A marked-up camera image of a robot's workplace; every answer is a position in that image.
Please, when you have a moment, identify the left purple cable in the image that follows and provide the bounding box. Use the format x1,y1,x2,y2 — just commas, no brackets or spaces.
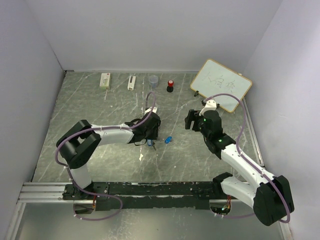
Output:
54,91,124,221

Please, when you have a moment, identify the blue tagged key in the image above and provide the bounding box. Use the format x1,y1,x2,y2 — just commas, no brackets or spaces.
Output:
164,136,173,144
146,139,156,151

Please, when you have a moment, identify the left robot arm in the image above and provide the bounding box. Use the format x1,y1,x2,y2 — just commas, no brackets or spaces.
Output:
55,111,161,200

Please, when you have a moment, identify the white stapler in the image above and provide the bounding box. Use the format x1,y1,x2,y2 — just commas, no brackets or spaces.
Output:
127,75,136,91

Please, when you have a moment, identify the purple cable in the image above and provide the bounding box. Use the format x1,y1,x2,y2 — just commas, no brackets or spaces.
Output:
54,91,124,221
202,93,293,224

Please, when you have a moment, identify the yellow framed whiteboard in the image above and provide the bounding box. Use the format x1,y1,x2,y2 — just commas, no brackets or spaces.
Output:
190,59,253,113

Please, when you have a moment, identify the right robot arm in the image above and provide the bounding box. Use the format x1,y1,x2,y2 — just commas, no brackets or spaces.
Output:
184,109,295,226

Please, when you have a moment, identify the green white staple box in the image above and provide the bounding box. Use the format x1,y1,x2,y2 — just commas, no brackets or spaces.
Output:
99,73,111,90

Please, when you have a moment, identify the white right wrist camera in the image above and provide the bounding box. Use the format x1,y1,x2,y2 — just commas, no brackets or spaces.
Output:
199,99,217,116

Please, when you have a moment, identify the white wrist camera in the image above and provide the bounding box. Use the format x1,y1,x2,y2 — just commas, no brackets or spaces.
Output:
199,99,217,116
144,106,158,115

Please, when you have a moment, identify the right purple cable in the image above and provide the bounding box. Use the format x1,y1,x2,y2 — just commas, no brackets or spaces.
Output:
202,93,293,224

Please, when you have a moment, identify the aluminium rail frame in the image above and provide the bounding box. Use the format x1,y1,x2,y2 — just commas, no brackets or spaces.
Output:
9,101,283,240

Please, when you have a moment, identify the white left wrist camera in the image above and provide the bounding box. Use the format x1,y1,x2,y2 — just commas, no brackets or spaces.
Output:
144,106,158,115

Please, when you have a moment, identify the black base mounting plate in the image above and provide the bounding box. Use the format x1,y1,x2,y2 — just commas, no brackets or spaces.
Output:
62,181,227,211

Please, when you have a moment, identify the clear cup of paperclips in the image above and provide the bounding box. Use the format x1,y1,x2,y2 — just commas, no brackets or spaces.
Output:
148,75,159,89

